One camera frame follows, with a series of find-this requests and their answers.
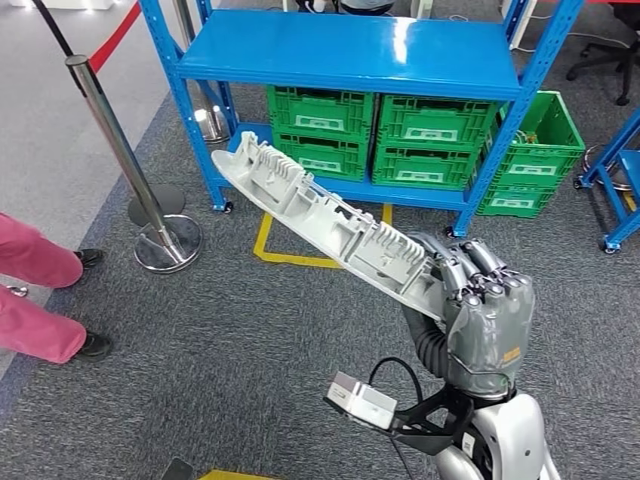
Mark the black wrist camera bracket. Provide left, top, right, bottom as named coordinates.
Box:
left=385, top=380, right=476, bottom=458

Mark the black robot foot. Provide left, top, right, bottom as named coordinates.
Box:
left=159, top=457, right=195, bottom=480

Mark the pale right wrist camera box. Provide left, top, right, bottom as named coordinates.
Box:
left=325, top=370, right=398, bottom=432

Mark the black office chair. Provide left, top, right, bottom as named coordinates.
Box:
left=566, top=0, right=640, bottom=107

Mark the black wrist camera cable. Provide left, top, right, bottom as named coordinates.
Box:
left=368, top=357, right=425, bottom=480

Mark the person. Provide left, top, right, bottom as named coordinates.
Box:
left=0, top=211, right=113, bottom=366

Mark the blue metal shelf rack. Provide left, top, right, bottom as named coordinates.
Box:
left=574, top=109, right=640, bottom=256
left=139, top=0, right=586, bottom=238

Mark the open green plastic crate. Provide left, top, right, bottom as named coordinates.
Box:
left=487, top=90, right=586, bottom=193

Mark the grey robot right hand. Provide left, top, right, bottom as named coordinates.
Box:
left=407, top=231, right=536, bottom=400

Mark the black stanchion post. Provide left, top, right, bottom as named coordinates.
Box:
left=32, top=0, right=187, bottom=229

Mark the short red barrier belt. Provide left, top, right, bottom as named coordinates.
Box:
left=88, top=0, right=143, bottom=74

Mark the yellow floor tape square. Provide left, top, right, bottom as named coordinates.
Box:
left=253, top=203, right=394, bottom=270
left=197, top=468, right=281, bottom=480

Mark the chrome stanchion post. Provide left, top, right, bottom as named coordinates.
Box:
left=172, top=0, right=232, bottom=145
left=65, top=54, right=204, bottom=274

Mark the grey plastic wheel hubcap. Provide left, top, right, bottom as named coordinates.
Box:
left=211, top=131, right=448, bottom=324

